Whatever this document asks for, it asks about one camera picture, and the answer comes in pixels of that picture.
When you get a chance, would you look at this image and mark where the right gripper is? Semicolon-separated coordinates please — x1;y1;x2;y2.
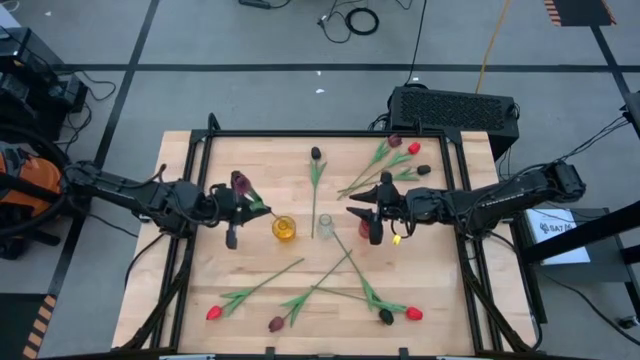
345;170;441;247

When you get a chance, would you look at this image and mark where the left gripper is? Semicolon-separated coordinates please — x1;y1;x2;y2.
202;184;274;251

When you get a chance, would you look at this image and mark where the black artificial tulip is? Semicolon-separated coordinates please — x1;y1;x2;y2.
342;164;432;199
330;230;395;327
308;145;328;240

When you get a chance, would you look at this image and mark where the red artificial tulip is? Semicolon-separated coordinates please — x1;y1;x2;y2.
205;257;306;322
338;141;422;195
309;284;425;322

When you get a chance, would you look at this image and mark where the yellow glass vase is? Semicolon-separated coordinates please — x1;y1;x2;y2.
271;215;298;244

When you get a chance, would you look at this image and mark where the clear glass vase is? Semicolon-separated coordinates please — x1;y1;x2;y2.
316;213;336;241

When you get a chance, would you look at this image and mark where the black perforated computer case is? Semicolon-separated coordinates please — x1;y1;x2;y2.
387;84;521;162

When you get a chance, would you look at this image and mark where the white printed paper sheet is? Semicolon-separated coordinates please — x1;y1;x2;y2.
526;208;592;267

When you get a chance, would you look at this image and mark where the orange vacuum cleaner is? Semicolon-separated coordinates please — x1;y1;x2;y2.
0;141;66;211
0;122;80;240

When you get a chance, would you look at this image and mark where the black diagonal beam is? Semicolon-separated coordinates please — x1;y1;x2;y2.
522;199;640;265

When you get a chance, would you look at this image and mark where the black side desk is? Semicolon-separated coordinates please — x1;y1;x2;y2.
513;204;640;321

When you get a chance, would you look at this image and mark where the hazard-striped black floor mat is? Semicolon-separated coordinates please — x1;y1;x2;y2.
542;0;618;28
0;292;58;360

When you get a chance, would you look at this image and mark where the black equipment rack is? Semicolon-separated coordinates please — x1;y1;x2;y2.
0;25;90;142

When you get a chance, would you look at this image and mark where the black device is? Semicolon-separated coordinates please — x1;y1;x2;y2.
621;89;640;140

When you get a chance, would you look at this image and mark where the long black cable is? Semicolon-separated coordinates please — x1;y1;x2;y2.
402;0;429;87

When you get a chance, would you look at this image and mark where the coiled black cable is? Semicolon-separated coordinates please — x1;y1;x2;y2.
344;6;381;37

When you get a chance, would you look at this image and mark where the thin black floor cable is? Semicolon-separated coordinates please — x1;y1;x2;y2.
316;0;361;45

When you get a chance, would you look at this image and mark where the yellow cable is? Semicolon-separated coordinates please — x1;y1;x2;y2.
473;0;514;96

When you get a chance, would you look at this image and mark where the black cable bundle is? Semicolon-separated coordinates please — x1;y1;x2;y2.
548;113;632;169

